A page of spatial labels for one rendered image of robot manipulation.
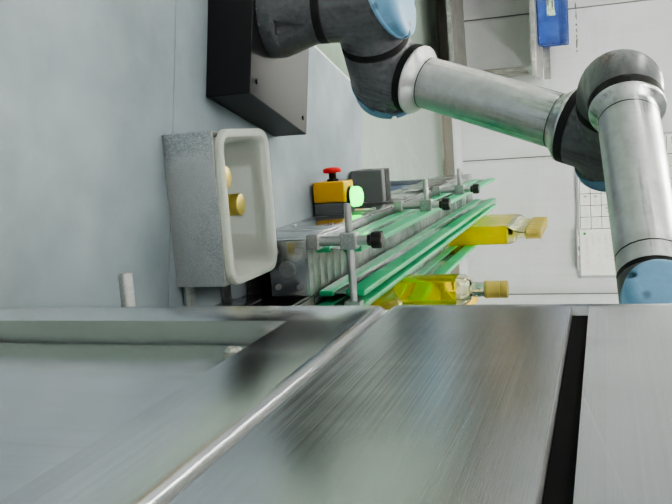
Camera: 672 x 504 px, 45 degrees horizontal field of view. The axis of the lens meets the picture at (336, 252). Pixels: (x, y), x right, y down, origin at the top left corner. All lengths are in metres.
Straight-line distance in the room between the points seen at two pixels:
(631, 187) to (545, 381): 0.72
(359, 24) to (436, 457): 1.14
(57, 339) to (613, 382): 0.29
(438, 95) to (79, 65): 0.58
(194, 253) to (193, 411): 0.92
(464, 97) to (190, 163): 0.45
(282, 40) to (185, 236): 0.37
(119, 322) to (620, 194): 0.69
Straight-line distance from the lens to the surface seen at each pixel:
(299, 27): 1.35
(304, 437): 0.24
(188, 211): 1.18
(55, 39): 1.02
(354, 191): 1.72
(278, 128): 1.50
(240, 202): 1.26
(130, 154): 1.12
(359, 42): 1.34
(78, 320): 0.45
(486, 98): 1.31
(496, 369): 0.29
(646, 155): 1.02
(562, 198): 7.24
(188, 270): 1.19
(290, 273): 1.33
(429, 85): 1.35
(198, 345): 0.40
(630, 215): 0.97
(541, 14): 6.65
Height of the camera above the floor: 1.35
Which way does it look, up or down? 18 degrees down
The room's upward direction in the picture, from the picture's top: 88 degrees clockwise
